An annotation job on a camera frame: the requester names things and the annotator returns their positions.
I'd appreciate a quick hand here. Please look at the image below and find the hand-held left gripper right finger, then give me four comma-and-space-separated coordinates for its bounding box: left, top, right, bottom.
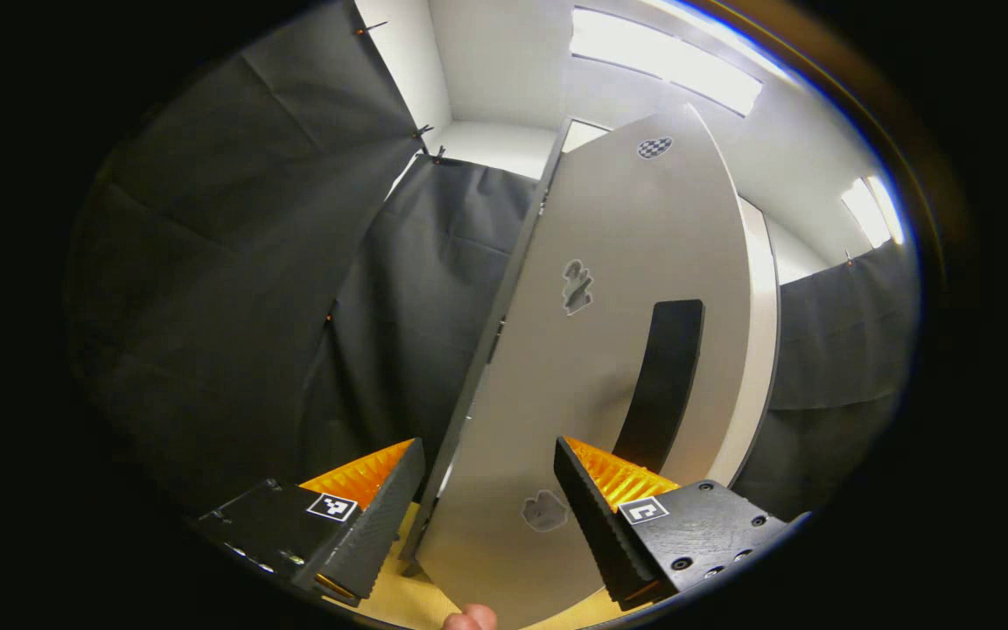
554, 436, 811, 612

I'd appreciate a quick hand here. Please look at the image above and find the ceiling light panel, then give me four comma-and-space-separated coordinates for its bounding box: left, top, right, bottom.
570, 7, 765, 117
841, 175, 905, 249

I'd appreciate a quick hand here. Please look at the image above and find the black backdrop cloth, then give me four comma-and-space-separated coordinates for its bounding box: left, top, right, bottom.
66, 0, 424, 517
298, 153, 542, 508
731, 245, 921, 522

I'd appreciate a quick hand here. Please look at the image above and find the black door handle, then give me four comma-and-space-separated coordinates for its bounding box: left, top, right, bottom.
613, 299, 706, 473

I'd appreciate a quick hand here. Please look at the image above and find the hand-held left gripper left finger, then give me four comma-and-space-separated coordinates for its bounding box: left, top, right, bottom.
196, 437, 427, 606

